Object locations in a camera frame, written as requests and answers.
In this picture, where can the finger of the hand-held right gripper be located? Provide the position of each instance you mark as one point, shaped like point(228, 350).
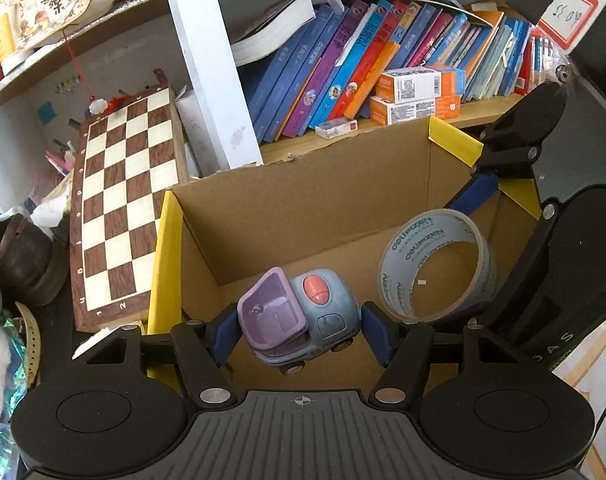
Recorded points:
point(475, 195)
point(525, 260)

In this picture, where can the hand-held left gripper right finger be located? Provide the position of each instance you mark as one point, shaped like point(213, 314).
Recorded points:
point(375, 334)

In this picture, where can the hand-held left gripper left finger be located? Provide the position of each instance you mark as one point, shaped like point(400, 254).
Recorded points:
point(225, 334)

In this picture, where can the blue purple toy car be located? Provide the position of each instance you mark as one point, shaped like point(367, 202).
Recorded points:
point(323, 310)

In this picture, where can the clear packing tape roll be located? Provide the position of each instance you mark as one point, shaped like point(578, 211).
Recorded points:
point(419, 242)

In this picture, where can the cardboard box with yellow tape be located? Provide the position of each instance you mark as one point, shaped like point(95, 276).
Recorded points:
point(308, 210)

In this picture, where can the orange white carton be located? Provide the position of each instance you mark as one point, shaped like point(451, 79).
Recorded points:
point(413, 110)
point(413, 82)

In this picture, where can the small white red box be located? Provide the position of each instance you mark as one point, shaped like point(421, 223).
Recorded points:
point(335, 127)

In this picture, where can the wooden chessboard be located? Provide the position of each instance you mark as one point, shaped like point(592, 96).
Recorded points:
point(123, 200)

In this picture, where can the wooden bookshelf board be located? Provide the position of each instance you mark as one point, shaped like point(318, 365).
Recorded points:
point(303, 147)

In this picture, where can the row of colourful books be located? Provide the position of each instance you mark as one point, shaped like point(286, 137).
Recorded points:
point(333, 60)

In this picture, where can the tall white carton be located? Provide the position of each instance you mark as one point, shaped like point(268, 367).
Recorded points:
point(198, 130)

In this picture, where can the pink packet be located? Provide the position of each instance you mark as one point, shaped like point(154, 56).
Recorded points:
point(58, 157)

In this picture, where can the iridescent green wrap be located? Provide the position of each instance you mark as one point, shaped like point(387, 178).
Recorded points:
point(5, 455)

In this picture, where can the thick dark-covered book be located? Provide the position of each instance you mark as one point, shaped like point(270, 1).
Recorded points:
point(268, 40)

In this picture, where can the blue sticky note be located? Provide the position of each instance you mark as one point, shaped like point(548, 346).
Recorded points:
point(46, 112)

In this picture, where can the row of push pins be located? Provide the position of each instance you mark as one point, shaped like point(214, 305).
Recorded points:
point(68, 83)

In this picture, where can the grey shelf board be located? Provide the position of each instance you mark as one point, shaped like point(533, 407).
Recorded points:
point(83, 30)

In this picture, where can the yellow white carton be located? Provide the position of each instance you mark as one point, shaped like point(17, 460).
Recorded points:
point(3, 40)

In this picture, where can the decorative hanging sign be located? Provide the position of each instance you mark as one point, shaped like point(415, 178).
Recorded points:
point(43, 5)

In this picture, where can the white shelf post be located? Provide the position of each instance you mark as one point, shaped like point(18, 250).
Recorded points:
point(203, 60)

